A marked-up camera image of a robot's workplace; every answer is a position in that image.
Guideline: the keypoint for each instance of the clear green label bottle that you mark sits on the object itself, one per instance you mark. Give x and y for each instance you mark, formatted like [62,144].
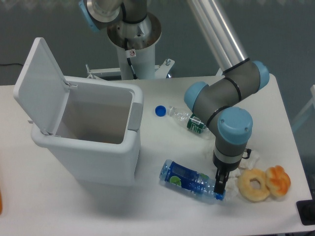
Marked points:
[189,121]

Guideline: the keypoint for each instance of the black device at edge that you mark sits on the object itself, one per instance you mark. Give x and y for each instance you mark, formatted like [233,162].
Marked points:
[306,210]

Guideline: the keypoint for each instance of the orange glazed pastry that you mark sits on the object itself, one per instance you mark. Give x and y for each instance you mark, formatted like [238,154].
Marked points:
[278,181]

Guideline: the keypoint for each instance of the white trash bin lid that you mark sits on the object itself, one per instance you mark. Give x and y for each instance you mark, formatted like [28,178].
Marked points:
[41,88]

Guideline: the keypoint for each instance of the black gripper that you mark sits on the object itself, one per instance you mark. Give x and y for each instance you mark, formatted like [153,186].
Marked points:
[222,174]

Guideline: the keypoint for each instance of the plain ring donut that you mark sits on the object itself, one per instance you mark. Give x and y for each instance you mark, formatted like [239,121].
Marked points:
[252,185]

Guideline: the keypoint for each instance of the white frame at right edge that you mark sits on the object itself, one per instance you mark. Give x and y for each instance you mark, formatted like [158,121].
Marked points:
[305,112]

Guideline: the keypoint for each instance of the white trash bin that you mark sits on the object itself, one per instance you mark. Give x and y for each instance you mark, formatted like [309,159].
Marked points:
[98,138]

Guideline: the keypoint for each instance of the orange object at left edge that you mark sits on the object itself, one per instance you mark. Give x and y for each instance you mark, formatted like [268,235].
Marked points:
[1,203]

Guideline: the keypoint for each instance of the crumpled white tissue upper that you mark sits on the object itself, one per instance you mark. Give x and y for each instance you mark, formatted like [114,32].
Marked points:
[208,152]

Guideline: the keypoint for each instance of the crumpled white tissue middle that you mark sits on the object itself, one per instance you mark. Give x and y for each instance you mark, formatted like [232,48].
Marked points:
[249,159]

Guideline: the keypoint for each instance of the blue label plastic bottle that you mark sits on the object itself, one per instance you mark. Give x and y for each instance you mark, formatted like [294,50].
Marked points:
[199,184]

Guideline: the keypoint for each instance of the blue bottle cap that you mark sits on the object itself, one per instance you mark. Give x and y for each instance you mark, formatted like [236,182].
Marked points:
[160,111]

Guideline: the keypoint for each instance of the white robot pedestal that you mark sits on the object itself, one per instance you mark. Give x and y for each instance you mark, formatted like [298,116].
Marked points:
[135,46]

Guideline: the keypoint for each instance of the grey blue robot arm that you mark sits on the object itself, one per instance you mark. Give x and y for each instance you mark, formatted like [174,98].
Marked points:
[214,104]

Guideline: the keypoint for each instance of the crumpled white tissue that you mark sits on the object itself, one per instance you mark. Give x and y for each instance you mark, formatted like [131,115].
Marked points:
[208,152]
[231,188]
[249,159]

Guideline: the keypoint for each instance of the crumpled white tissue lower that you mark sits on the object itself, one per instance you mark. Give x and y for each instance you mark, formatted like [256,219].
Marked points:
[231,188]

